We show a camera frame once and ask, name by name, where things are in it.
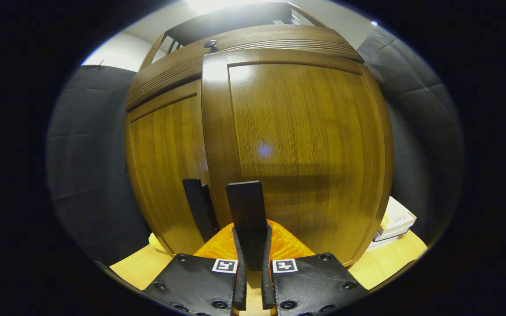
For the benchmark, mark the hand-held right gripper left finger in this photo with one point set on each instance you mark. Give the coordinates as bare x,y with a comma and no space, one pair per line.
240,285

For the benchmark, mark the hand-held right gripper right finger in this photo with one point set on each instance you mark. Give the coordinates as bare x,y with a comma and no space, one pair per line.
267,285

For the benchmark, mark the wooden shoe cabinet door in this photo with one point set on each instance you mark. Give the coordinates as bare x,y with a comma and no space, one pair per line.
165,166
301,131

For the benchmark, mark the brown wooden shoe cabinet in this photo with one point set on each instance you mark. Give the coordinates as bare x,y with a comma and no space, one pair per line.
279,45

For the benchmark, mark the pale yellow object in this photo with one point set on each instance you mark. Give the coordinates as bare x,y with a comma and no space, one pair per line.
156,243

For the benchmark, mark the black drawer knob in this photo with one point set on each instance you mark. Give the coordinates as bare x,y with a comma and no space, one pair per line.
211,44

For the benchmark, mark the wooden drawer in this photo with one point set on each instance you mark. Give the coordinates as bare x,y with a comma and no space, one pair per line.
262,33

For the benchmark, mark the large ceiling light panel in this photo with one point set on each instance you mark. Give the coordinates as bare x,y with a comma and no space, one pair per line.
226,4

